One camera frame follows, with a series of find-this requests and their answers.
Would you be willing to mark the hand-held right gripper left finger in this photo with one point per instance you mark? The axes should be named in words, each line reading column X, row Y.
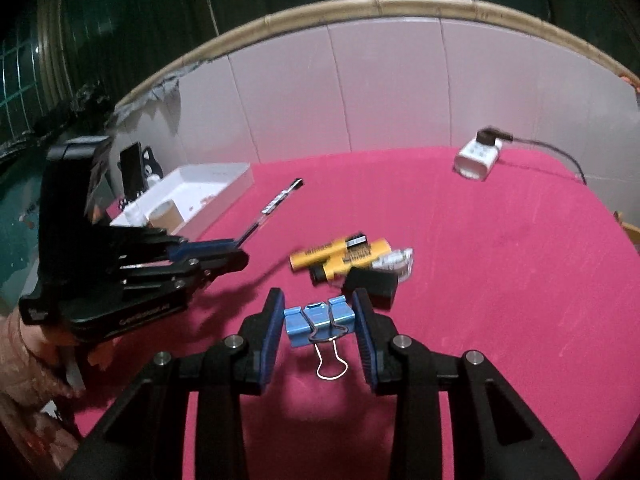
column 270, row 340

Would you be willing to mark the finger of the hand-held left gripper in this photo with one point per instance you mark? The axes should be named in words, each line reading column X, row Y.
column 205, row 249
column 220, row 262

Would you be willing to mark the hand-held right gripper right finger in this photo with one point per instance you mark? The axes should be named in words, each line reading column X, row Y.
column 364, row 345

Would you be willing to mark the blue binder clip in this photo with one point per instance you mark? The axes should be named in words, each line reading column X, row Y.
column 320, row 317

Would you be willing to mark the white shallow box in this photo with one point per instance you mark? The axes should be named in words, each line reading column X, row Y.
column 200, row 185

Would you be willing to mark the black clear pen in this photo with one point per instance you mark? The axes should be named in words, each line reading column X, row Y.
column 272, row 207

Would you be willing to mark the person's left forearm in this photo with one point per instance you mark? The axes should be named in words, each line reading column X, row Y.
column 30, row 380

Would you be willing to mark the person's left hand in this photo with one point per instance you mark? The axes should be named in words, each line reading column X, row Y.
column 102, row 354

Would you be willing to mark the brown tape roll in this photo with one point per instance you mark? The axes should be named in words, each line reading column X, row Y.
column 165, row 217

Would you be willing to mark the black charger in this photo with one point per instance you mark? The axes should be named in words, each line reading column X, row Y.
column 372, row 287

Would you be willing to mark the yellow cylindrical battery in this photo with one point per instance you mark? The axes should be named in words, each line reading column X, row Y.
column 357, row 260
column 315, row 256

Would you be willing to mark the black smartphone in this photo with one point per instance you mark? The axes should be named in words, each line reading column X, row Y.
column 131, row 170

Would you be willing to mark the black cat phone stand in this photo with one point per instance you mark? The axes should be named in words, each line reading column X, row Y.
column 152, row 162

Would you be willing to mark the black plastic bag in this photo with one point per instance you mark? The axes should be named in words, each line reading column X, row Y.
column 90, row 102

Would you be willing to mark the grey cloth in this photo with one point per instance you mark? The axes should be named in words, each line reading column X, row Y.
column 165, row 85

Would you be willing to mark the white power strip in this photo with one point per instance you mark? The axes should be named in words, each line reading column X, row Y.
column 475, row 162

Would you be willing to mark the bamboo rail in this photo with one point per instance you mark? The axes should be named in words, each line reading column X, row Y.
column 350, row 7

